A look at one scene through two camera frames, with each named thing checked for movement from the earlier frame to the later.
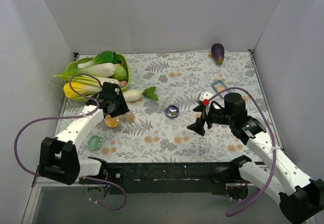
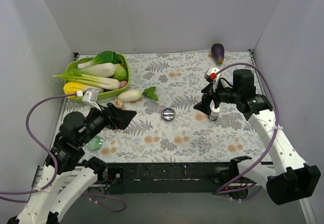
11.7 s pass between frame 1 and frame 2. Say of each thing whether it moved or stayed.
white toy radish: stayed
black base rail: stayed
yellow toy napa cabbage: stayed
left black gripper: moved
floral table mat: stayed
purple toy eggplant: stayed
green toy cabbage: stayed
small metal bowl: moved
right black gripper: moved
